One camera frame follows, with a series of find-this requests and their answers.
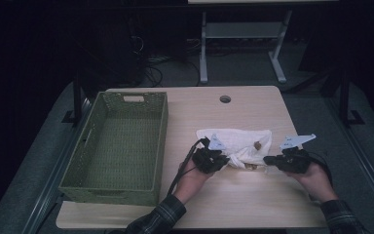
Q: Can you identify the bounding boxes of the black metal stand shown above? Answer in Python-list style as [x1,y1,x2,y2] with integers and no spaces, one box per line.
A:
[337,67,366,127]
[61,69,85,125]

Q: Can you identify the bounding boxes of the white metal frame table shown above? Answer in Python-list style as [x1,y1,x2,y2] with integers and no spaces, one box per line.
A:
[187,0,339,85]

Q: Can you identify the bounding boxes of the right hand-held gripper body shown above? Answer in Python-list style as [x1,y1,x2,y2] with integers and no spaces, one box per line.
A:
[274,133,317,175]

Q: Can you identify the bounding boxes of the person's left hand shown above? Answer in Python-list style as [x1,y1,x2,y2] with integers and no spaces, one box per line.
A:
[173,159,215,205]

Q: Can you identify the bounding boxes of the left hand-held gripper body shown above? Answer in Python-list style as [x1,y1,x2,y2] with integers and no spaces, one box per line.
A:
[192,133,227,175]

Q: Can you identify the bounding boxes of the hand-held gripper black cable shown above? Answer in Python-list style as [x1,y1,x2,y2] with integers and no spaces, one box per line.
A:
[167,137,210,196]
[305,150,335,189]

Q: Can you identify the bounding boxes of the aluminium rail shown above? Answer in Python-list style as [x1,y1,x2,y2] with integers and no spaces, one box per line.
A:
[20,97,93,234]
[323,97,374,226]

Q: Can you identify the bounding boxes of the tangle of floor cables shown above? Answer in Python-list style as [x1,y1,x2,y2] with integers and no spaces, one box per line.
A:
[128,32,203,88]

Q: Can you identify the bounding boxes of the green woven basket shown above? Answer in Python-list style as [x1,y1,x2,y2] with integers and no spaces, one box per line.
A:
[57,91,169,208]

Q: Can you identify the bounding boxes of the left hand-held gripper black cable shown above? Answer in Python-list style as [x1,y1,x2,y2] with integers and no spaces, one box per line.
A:
[167,137,210,196]

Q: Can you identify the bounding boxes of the person's right hand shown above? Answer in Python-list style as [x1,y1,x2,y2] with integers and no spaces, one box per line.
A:
[286,161,339,204]

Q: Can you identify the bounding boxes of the white towel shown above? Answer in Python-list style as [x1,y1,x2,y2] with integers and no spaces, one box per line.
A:
[196,128,273,171]

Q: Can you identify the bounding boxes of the right hand-held gripper black cable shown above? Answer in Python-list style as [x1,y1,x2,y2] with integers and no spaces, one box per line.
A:
[305,150,335,189]

